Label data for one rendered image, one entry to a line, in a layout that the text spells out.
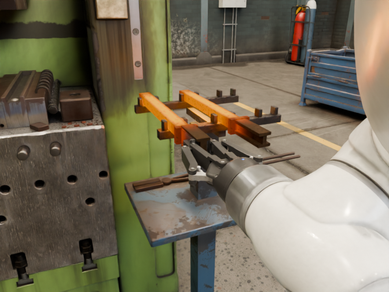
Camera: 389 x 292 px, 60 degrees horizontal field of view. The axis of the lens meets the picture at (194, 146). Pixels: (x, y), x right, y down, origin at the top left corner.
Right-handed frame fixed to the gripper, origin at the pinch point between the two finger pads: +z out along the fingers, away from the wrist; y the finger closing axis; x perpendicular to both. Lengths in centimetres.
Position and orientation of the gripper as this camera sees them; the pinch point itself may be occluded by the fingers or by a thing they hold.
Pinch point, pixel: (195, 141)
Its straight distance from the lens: 63.7
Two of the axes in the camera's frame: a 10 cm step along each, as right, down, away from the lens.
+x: 0.0, -9.2, -3.8
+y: 9.2, -1.5, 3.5
